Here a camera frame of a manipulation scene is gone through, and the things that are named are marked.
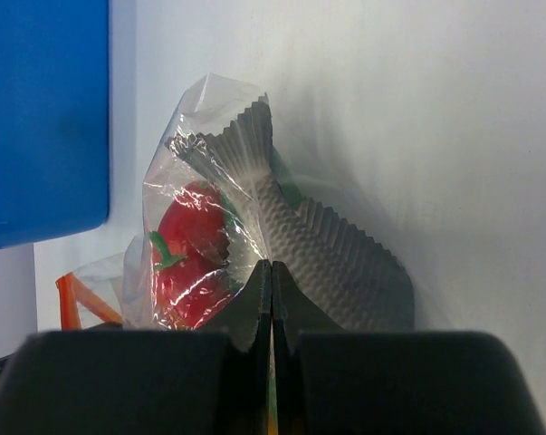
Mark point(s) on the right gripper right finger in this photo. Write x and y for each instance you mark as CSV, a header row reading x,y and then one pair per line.
x,y
331,381

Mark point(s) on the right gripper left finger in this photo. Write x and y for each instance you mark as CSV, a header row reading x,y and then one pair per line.
x,y
108,380

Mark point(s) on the red fake chili pepper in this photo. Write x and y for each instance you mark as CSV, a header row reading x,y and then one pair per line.
x,y
187,288

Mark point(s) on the grey fake fish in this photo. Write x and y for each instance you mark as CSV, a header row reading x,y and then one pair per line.
x,y
352,278

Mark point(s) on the clear zip top bag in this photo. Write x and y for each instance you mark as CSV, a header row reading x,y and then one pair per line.
x,y
117,289

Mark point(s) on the dark green fake leaf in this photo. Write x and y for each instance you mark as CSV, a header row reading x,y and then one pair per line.
x,y
291,192

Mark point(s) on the blue plastic bin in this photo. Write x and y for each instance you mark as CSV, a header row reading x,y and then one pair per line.
x,y
54,119

